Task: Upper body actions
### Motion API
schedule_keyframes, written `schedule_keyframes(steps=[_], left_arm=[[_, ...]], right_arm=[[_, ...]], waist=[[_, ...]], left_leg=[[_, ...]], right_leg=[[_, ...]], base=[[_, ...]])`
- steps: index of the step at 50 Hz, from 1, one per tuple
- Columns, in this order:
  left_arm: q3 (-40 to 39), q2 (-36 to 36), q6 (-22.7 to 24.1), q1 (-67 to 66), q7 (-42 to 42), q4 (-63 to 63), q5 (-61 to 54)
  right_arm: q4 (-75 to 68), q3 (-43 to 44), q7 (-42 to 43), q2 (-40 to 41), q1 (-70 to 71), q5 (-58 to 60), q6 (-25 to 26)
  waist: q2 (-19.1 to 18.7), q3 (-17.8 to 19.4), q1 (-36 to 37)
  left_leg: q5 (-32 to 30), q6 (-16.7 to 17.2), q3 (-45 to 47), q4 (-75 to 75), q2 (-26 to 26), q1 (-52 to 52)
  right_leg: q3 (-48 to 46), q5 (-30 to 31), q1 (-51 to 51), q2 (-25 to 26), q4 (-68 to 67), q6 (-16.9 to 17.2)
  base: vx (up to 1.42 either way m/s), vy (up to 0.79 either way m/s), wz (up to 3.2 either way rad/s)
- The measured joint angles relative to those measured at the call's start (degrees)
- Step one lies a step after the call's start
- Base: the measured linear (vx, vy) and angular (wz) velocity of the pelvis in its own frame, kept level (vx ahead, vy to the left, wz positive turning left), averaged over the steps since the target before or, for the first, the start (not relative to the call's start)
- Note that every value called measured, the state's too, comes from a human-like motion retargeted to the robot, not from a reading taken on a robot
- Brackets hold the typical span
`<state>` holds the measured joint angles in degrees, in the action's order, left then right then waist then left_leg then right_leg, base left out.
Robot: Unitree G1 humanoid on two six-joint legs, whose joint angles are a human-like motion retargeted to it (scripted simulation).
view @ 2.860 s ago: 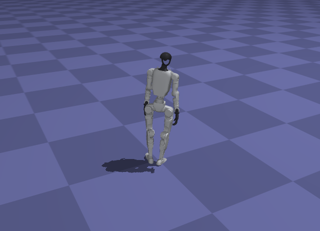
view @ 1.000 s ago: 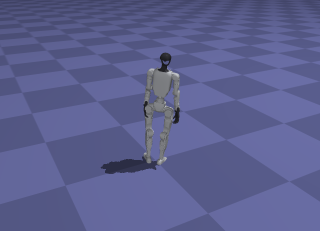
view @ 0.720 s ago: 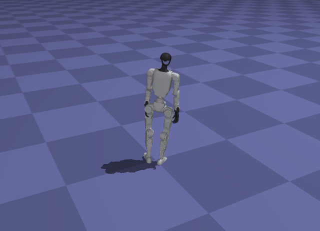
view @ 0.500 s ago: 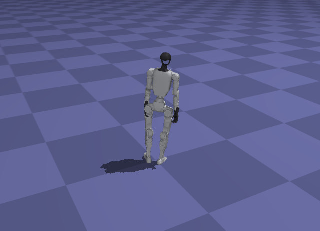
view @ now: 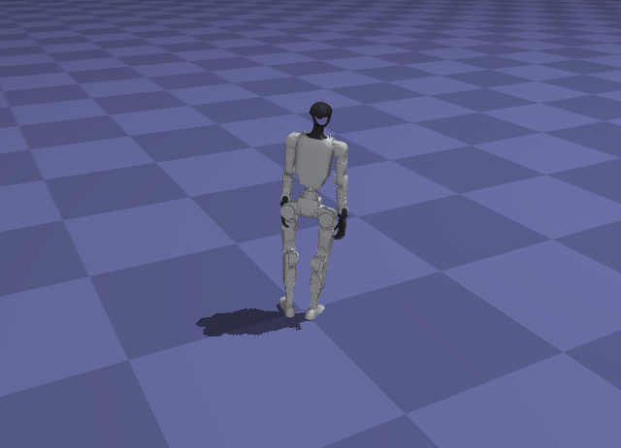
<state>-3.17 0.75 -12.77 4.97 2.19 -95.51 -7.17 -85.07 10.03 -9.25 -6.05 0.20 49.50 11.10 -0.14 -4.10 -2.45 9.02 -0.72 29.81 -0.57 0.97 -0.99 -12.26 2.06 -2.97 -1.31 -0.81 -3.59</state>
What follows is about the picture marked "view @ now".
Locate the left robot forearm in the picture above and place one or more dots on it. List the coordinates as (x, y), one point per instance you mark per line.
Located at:
(286, 185)

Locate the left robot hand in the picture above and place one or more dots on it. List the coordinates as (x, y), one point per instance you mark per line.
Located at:
(284, 200)

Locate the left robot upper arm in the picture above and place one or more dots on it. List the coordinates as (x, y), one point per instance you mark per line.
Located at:
(290, 153)

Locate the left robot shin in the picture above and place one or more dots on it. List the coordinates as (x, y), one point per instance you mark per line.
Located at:
(289, 279)

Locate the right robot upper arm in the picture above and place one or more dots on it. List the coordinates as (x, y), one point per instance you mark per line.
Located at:
(341, 150)

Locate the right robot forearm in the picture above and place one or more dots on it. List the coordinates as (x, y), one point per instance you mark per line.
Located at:
(342, 196)

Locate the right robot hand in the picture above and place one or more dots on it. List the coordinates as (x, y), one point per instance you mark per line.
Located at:
(342, 225)

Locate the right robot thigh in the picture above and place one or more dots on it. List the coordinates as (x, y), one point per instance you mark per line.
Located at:
(328, 221)

